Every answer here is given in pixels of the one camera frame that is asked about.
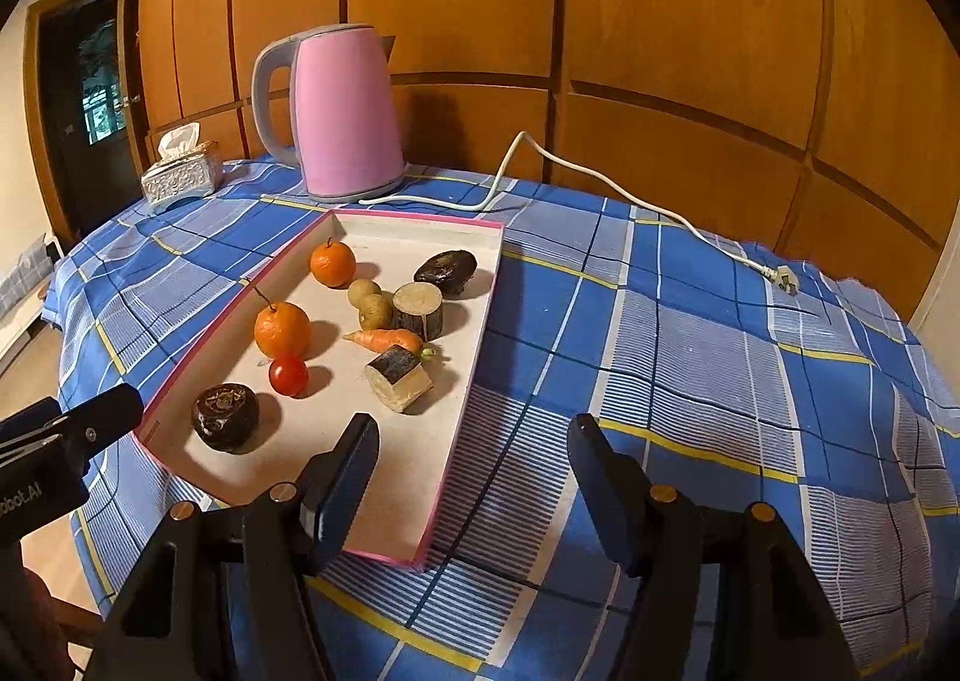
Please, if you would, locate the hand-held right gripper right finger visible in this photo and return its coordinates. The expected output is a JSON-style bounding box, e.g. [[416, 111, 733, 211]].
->
[[566, 413, 860, 681]]

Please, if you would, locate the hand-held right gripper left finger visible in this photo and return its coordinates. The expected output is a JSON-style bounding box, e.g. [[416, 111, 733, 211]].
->
[[86, 412, 381, 681]]

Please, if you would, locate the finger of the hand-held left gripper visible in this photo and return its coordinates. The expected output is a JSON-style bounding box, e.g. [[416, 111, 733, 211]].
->
[[0, 397, 72, 443], [45, 383, 145, 472]]

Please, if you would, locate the pink shallow box tray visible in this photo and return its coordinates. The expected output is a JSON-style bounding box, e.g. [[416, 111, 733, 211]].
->
[[133, 208, 505, 568]]

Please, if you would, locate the red tomato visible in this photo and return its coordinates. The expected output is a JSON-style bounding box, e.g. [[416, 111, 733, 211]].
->
[[268, 355, 309, 398]]

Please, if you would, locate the dark eggplant end piece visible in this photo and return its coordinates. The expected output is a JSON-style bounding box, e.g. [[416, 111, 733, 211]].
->
[[413, 250, 479, 297], [190, 383, 260, 453]]

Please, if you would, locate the small carrot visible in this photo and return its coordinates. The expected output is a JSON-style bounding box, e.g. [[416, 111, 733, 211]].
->
[[342, 328, 438, 361]]

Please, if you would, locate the large orange with stem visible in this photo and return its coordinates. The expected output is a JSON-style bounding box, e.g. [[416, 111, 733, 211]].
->
[[251, 285, 312, 361]]

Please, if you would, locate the small orange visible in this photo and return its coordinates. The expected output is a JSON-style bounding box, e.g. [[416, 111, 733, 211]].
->
[[310, 238, 357, 289]]

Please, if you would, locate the blue plaid tablecloth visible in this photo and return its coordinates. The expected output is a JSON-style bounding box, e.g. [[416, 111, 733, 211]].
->
[[43, 156, 960, 681]]

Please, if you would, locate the silver tissue box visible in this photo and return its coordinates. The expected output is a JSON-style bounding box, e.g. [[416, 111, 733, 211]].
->
[[141, 122, 224, 211]]

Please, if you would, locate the dark wooden door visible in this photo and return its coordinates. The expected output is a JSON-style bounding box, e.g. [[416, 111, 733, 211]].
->
[[26, 0, 147, 247]]

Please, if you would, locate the pink electric kettle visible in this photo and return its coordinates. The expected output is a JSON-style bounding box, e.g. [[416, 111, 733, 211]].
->
[[251, 25, 407, 206]]

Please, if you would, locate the wooden panelled wardrobe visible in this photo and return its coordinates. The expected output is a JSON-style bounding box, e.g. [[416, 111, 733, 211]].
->
[[139, 0, 960, 322]]

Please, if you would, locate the white power cord with plug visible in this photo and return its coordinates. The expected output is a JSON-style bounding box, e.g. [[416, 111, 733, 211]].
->
[[358, 132, 800, 296]]

